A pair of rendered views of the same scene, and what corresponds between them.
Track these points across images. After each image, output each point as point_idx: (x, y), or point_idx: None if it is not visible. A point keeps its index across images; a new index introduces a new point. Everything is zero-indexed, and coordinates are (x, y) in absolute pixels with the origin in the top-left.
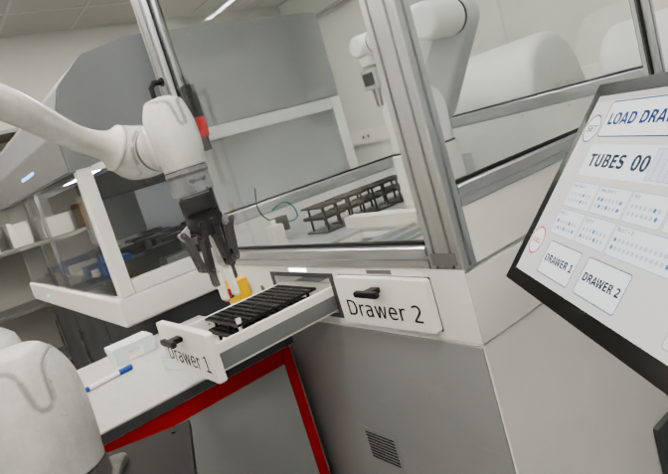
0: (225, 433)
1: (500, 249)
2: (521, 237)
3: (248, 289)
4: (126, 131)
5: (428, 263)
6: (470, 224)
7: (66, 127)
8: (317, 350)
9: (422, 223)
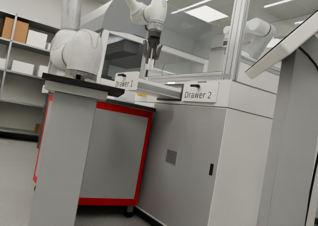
0: (117, 125)
1: (246, 85)
2: (255, 87)
3: None
4: (143, 4)
5: (221, 77)
6: (240, 68)
7: None
8: (163, 116)
9: (225, 63)
